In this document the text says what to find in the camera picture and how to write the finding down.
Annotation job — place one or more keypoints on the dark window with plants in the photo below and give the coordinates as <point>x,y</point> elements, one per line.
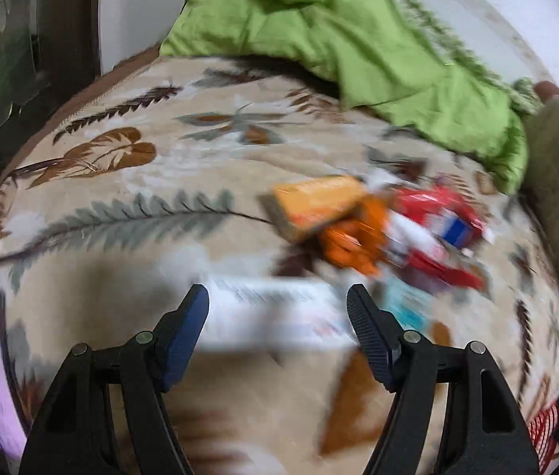
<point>26,97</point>

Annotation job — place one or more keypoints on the red white blue wrapper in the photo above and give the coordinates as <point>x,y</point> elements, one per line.
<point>452,229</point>

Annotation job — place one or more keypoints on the leaf pattern fleece blanket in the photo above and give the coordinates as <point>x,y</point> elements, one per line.
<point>151,181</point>

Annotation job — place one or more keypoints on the red snack wrapper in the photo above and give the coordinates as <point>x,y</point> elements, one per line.
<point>410,244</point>

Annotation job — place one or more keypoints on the white blue medicine box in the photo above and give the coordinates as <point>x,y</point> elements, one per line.
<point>274,314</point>

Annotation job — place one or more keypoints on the light blue small packet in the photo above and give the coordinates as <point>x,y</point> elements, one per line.
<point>410,306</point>

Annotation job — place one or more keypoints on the orange snack wrapper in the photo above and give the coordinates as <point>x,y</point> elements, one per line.
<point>357,241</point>

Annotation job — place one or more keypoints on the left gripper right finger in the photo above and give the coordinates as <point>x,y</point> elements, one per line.
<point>378,333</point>

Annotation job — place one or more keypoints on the green quilt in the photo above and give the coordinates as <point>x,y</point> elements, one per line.
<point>394,57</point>

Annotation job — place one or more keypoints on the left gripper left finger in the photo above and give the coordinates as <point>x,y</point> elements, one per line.
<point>176,335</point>

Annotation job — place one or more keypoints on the red plastic mesh basket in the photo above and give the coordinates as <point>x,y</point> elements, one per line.
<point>544,435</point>

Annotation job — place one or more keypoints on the orange cardboard box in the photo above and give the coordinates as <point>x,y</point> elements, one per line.
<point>299,210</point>

